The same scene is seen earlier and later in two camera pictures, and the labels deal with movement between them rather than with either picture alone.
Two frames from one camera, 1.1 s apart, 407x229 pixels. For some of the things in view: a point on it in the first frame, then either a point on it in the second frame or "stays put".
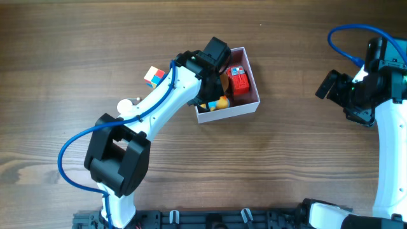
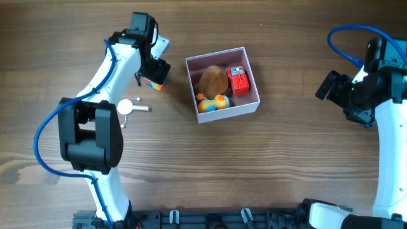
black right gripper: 338,90 stays put
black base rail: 206,218 stays put
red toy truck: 239,79 stays put
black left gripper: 217,92 to 161,74
